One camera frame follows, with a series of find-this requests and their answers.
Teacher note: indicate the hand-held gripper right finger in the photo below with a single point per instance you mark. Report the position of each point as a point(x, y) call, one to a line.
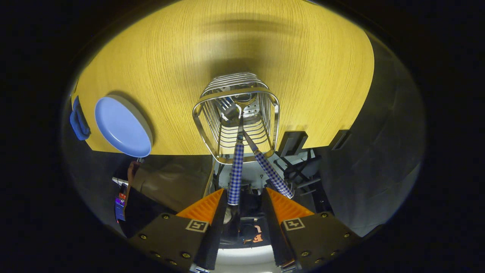
point(276, 239)

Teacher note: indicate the blue round plate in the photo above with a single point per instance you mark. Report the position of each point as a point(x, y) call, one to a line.
point(121, 127)

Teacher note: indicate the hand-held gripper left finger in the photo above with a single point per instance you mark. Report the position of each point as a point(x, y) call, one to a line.
point(216, 239)

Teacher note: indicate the blue folded cloth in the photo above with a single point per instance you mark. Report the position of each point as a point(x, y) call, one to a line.
point(77, 123)

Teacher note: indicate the person's khaki trousers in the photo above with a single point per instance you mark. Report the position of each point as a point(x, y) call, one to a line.
point(170, 182)

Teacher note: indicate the black metal table frame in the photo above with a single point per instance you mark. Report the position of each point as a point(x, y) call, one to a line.
point(291, 142)

